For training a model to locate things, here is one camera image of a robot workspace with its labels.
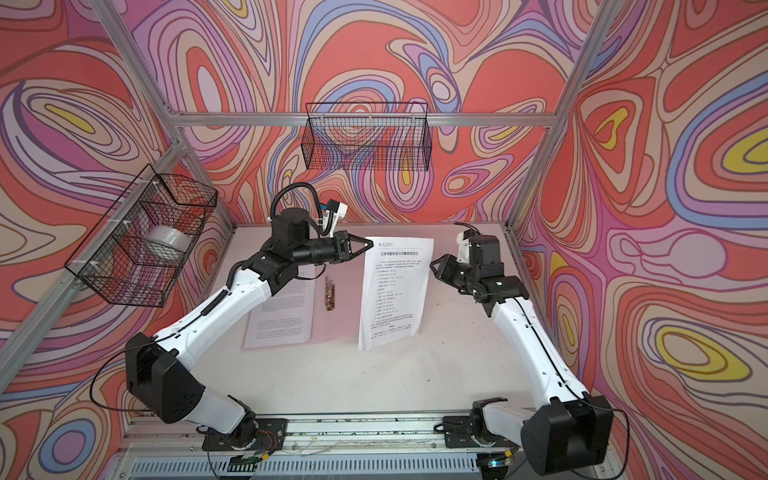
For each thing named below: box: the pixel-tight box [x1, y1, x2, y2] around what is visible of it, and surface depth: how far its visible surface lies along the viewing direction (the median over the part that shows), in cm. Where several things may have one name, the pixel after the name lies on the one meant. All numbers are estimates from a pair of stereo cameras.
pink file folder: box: [313, 255, 366, 344], surface depth 93 cm
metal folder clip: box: [325, 276, 336, 311], surface depth 99 cm
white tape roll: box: [146, 225, 193, 260], surface depth 74 cm
